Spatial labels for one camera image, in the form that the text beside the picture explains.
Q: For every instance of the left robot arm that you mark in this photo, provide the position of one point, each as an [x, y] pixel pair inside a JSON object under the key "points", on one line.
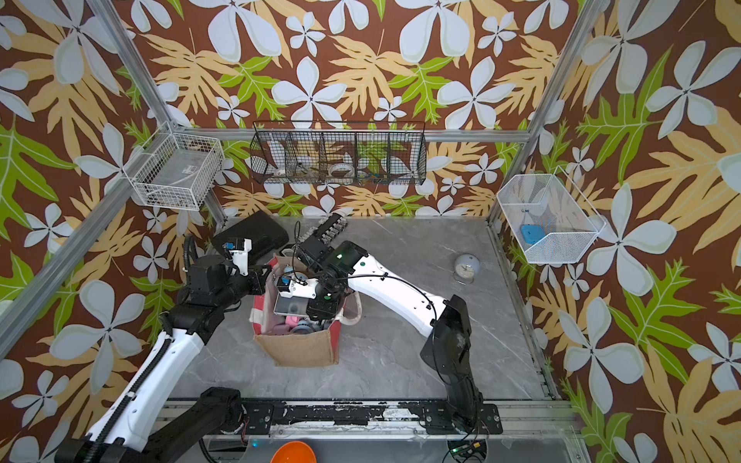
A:
{"points": [[126, 431]]}

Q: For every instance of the white wire basket right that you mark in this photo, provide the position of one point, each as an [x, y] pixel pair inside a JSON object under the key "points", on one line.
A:
{"points": [[557, 203]]}

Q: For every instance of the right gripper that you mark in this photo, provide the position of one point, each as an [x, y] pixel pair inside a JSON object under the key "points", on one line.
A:
{"points": [[320, 312]]}

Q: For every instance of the canvas bag with red sides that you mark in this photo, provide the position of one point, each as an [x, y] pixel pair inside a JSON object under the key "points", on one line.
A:
{"points": [[321, 349]]}

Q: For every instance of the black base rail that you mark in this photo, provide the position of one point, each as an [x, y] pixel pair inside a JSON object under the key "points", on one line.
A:
{"points": [[416, 416]]}

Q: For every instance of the socket set on black rail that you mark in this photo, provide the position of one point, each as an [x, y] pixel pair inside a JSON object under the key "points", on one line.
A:
{"points": [[327, 227]]}

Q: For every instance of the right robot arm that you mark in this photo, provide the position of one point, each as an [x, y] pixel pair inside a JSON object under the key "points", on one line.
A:
{"points": [[444, 322]]}

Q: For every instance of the cream and blue alarm clock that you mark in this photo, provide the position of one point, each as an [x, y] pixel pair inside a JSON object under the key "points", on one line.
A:
{"points": [[304, 327]]}

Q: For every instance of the white wire basket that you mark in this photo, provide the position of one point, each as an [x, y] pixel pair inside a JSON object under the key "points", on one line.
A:
{"points": [[557, 203], [175, 169]]}

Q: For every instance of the black wire basket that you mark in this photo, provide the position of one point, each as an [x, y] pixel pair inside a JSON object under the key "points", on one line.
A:
{"points": [[347, 153]]}

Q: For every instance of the mirror digital clock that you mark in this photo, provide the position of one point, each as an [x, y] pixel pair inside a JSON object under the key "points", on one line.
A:
{"points": [[291, 306]]}

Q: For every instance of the orange bowl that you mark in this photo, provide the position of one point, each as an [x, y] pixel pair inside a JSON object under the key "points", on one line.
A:
{"points": [[294, 452]]}

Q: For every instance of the grey round globe clock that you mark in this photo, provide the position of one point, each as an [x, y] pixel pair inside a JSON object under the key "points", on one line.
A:
{"points": [[466, 268]]}

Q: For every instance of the white wire basket left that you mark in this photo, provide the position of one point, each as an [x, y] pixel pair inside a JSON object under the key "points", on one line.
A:
{"points": [[175, 169]]}

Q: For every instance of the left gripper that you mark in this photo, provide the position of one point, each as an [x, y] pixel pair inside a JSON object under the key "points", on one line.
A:
{"points": [[254, 274]]}

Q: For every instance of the blue object in basket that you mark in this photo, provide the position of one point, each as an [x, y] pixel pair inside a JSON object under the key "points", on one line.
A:
{"points": [[532, 234]]}

